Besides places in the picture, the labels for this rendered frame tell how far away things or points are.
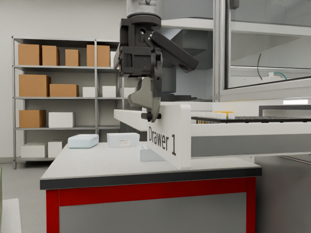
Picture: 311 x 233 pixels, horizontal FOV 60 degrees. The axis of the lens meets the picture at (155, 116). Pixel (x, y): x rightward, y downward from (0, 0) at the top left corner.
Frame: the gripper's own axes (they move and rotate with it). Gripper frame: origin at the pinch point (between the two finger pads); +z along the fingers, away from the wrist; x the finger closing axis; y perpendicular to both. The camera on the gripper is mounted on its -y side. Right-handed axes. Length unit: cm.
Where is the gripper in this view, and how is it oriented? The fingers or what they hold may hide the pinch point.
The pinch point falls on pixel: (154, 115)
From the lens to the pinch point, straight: 57.9
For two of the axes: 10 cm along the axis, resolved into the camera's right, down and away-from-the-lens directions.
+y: -9.7, 0.1, -2.2
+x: 2.2, 0.3, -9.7
